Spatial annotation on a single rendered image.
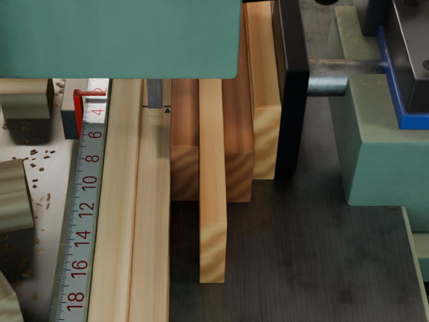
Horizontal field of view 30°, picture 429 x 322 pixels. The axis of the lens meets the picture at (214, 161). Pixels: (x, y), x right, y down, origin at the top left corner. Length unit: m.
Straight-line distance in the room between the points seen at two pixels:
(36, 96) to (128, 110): 0.21
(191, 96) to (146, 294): 0.15
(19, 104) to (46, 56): 0.28
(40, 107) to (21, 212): 0.13
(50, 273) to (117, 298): 0.20
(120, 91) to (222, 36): 0.11
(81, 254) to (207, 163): 0.09
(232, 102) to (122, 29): 0.12
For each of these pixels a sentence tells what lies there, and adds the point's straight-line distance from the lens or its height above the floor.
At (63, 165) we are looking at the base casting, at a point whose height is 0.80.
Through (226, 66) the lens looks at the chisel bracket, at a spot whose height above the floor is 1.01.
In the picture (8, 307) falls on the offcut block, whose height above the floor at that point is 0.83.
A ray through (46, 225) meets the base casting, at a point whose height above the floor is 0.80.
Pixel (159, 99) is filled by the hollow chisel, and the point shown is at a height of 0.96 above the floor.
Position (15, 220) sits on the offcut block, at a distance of 0.64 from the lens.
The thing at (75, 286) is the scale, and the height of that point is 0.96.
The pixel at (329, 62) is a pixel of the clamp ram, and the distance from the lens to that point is 0.54.
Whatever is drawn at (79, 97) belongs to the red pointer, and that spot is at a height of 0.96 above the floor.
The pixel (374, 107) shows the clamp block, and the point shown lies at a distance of 0.51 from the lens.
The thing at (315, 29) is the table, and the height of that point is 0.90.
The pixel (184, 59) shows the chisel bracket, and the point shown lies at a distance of 0.45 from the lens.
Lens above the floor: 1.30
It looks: 47 degrees down
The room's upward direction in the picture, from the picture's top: 2 degrees clockwise
